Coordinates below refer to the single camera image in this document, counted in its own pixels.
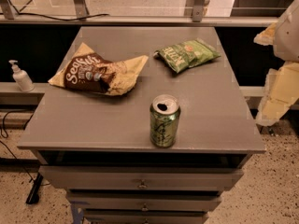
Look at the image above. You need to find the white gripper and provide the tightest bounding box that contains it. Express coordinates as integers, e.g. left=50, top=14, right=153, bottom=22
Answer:
left=253, top=0, right=299, bottom=126

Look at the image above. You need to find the green jalapeno chip bag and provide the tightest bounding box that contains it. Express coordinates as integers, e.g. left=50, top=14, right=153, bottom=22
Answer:
left=153, top=38, right=221, bottom=74

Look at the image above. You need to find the brown sea salt chip bag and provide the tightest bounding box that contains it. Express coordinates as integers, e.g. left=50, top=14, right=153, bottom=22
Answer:
left=49, top=43, right=149, bottom=96

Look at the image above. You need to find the green soda can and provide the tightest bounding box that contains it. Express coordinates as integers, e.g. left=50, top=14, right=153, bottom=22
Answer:
left=149, top=94, right=180, bottom=147

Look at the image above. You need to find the grey drawer cabinet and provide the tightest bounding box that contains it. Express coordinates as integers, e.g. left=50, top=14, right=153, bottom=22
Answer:
left=17, top=26, right=267, bottom=224

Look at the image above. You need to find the middle grey drawer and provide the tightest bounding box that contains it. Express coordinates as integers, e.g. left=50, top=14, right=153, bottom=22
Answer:
left=66, top=192, right=221, bottom=212

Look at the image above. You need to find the grey drawer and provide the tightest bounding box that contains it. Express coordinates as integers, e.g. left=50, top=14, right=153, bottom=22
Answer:
left=66, top=192, right=221, bottom=212
left=84, top=210, right=207, bottom=224
left=39, top=166, right=243, bottom=191

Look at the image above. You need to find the bottom grey drawer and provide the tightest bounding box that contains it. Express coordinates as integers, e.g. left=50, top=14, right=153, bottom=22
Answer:
left=84, top=210, right=207, bottom=224

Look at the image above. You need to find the top grey drawer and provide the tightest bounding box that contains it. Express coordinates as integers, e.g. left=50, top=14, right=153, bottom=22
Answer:
left=39, top=166, right=243, bottom=191

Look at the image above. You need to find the white pump dispenser bottle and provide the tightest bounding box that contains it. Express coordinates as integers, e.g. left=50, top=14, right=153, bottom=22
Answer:
left=8, top=60, right=34, bottom=92

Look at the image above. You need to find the metal window railing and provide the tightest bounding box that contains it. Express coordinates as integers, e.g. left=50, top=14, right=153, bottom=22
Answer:
left=0, top=0, right=293, bottom=27

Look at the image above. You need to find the black power plug strip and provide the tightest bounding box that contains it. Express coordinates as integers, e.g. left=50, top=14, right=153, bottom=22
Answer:
left=25, top=174, right=43, bottom=204

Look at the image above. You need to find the black cable on ledge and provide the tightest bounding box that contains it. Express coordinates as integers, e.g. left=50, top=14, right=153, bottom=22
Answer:
left=0, top=0, right=110, bottom=21

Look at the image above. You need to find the black floor cable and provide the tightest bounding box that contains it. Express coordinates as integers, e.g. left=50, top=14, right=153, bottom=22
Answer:
left=0, top=109, right=40, bottom=184

